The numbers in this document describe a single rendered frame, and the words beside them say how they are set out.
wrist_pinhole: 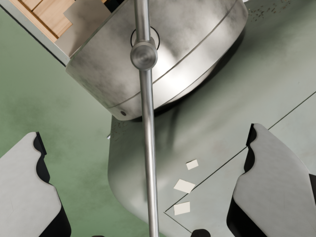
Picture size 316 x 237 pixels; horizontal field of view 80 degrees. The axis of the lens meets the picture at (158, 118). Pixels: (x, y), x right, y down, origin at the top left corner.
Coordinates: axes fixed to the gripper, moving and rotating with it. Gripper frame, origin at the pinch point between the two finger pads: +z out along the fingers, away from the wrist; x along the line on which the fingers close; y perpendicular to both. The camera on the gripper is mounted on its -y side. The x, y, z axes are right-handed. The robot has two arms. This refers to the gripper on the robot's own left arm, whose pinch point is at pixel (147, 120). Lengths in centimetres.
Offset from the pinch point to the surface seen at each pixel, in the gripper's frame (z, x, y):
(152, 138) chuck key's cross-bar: 4.6, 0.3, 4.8
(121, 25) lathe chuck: 12.5, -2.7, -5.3
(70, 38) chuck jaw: 23.5, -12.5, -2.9
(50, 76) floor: 124, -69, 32
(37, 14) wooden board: 45, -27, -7
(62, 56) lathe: 76, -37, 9
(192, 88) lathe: 17.2, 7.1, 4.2
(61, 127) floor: 120, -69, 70
